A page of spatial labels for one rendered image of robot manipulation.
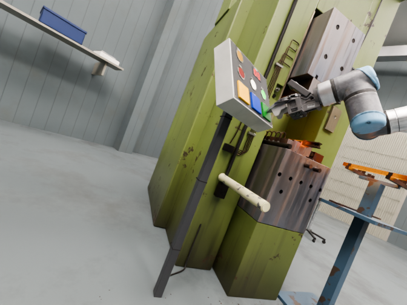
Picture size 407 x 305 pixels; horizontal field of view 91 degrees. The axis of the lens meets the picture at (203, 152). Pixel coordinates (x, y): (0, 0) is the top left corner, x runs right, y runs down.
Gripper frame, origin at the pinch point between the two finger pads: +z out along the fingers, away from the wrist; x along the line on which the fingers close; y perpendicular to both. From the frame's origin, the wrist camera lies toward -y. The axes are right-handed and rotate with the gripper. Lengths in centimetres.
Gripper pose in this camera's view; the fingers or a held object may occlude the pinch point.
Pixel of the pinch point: (269, 109)
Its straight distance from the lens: 96.9
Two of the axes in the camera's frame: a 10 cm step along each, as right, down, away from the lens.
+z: -7.5, 2.2, 6.2
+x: 6.6, 2.3, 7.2
